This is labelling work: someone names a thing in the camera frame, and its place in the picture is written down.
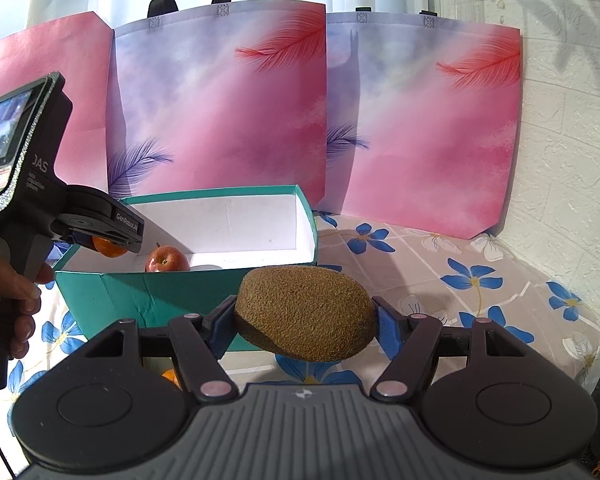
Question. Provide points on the right feather tote bag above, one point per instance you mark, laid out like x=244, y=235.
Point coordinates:
x=422, y=120

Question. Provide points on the teal cardboard box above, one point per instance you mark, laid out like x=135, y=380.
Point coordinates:
x=224, y=233

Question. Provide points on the person's left hand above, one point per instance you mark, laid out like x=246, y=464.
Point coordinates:
x=28, y=301

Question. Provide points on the red apple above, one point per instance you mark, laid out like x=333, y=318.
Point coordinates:
x=166, y=258

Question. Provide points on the feather tote bag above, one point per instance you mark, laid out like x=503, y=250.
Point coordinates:
x=422, y=120
x=76, y=51
x=224, y=95

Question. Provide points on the orange tangerine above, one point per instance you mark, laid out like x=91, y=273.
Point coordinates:
x=107, y=248
x=171, y=376

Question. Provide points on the middle feather tote bag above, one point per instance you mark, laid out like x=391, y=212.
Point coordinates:
x=224, y=95

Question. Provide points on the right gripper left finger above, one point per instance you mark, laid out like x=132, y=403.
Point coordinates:
x=198, y=343

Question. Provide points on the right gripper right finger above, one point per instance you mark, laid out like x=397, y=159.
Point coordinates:
x=410, y=343

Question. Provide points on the left feather tote bag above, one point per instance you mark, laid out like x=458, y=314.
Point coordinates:
x=76, y=51

